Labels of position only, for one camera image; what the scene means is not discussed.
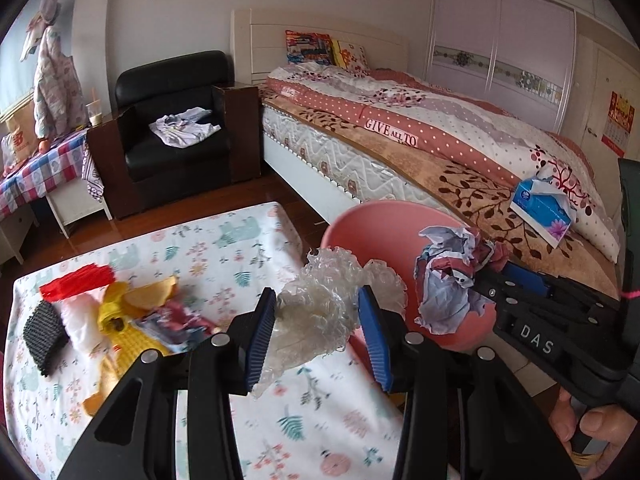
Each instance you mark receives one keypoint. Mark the white quilted mattress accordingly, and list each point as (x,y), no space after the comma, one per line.
(310,145)

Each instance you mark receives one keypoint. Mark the white wardrobe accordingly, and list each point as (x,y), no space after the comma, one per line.
(465,20)

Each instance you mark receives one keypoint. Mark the red wall calendar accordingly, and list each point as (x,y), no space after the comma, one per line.
(620,122)

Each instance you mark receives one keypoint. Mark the yellow floral pillow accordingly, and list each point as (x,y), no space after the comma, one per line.
(352,55)

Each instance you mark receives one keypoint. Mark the blue tissue box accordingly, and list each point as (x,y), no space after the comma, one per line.
(540,210)

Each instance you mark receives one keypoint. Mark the white low drawer table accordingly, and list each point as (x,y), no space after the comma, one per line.
(15,235)

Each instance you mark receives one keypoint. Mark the white plastic bag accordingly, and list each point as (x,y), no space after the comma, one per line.
(82,325)

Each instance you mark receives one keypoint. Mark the brown paper bag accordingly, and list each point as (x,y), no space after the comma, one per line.
(20,122)

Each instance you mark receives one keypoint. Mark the colourful patterned pillow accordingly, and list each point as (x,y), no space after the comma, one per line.
(307,47)

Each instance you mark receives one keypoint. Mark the brown leaf pattern blanket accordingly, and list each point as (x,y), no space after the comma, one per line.
(450,175)

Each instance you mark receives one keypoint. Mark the plaid-covered side table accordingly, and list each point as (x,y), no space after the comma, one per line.
(45,165)

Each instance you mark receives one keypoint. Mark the purple floral cloth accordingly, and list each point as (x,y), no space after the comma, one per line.
(94,180)

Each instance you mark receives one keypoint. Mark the pink floral quilt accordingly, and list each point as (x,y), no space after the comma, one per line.
(450,125)

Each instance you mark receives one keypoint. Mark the black foam net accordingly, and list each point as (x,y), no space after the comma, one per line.
(45,335)

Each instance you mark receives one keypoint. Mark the white crumpled garment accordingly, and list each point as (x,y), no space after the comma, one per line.
(182,127)

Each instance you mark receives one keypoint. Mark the red foam net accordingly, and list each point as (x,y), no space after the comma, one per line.
(75,282)

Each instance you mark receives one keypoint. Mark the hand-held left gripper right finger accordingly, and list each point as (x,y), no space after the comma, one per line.
(375,340)

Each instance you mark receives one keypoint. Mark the bed with patterned bedding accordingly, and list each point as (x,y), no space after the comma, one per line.
(260,35)

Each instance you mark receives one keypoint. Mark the printed paper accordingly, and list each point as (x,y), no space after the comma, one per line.
(445,290)

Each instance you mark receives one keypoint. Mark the pink printed puffer jacket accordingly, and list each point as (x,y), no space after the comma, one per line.
(57,90)

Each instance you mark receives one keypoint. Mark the pink plastic basin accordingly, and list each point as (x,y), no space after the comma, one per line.
(380,230)

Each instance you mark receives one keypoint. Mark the white door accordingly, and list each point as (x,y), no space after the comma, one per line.
(600,60)

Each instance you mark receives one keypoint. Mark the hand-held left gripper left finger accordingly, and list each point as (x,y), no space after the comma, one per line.
(260,340)

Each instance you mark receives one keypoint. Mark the window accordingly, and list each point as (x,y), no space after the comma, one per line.
(15,70)

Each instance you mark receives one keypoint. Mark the black leather armchair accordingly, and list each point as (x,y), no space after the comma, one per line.
(170,85)

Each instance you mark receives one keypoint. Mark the person's right hand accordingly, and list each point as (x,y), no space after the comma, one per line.
(612,427)

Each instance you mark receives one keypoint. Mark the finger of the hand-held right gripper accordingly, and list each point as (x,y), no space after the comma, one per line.
(525,277)
(487,292)

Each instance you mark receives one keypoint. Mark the yellow foam net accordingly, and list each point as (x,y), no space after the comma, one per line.
(130,347)

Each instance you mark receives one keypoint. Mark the orange fruit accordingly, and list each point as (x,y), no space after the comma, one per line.
(43,145)

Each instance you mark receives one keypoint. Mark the plastic drink cup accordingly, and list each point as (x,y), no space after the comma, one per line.
(94,115)

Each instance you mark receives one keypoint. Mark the white side cabinet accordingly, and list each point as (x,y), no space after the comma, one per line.
(75,205)

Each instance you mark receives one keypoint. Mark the clear plastic wrap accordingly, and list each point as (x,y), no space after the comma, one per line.
(320,300)

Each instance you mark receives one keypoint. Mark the colourful snack wrapper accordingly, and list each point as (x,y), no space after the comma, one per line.
(175,325)

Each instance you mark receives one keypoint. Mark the pink hanging cloth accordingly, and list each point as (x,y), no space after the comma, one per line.
(47,10)

